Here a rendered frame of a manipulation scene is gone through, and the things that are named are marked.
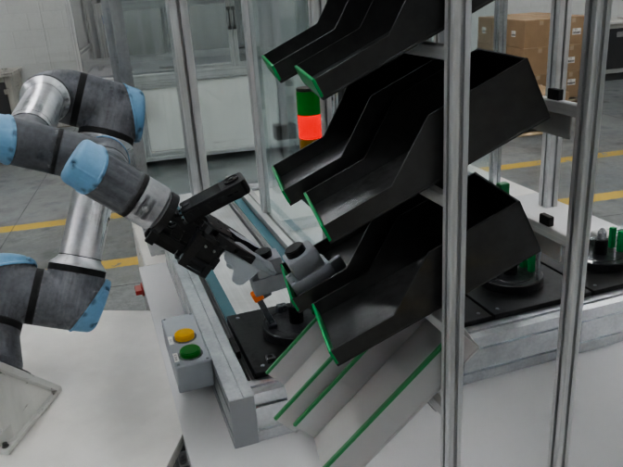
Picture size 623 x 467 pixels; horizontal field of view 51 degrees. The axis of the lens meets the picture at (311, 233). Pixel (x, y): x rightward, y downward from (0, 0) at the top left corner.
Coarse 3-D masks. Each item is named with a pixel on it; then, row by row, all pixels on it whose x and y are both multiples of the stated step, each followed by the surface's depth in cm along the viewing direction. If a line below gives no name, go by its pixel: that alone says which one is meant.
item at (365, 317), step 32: (480, 192) 88; (416, 224) 88; (480, 224) 76; (512, 224) 76; (384, 256) 89; (416, 256) 90; (480, 256) 77; (512, 256) 78; (352, 288) 90; (384, 288) 88; (416, 288) 77; (320, 320) 86; (352, 320) 86; (384, 320) 78; (416, 320) 79; (352, 352) 79
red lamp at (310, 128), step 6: (300, 120) 137; (306, 120) 136; (312, 120) 136; (318, 120) 137; (300, 126) 138; (306, 126) 137; (312, 126) 137; (318, 126) 138; (300, 132) 138; (306, 132) 137; (312, 132) 137; (318, 132) 138; (300, 138) 139; (306, 138) 138; (312, 138) 138
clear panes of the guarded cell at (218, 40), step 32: (128, 0) 224; (160, 0) 227; (192, 0) 231; (224, 0) 234; (128, 32) 227; (160, 32) 231; (192, 32) 234; (224, 32) 238; (480, 32) 229; (160, 64) 234; (224, 64) 242; (160, 96) 238; (224, 96) 245; (160, 128) 241; (224, 128) 249; (160, 160) 245; (224, 160) 253; (480, 160) 243
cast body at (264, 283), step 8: (264, 248) 111; (272, 248) 113; (264, 256) 109; (272, 256) 110; (264, 272) 109; (280, 272) 110; (256, 280) 110; (264, 280) 110; (272, 280) 110; (280, 280) 111; (256, 288) 110; (264, 288) 110; (272, 288) 111; (280, 288) 111; (256, 296) 111
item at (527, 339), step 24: (528, 312) 134; (552, 312) 135; (600, 312) 136; (480, 336) 127; (504, 336) 129; (528, 336) 131; (552, 336) 133; (600, 336) 139; (480, 360) 129; (504, 360) 131; (528, 360) 133; (264, 384) 117; (264, 408) 116; (264, 432) 117; (288, 432) 119
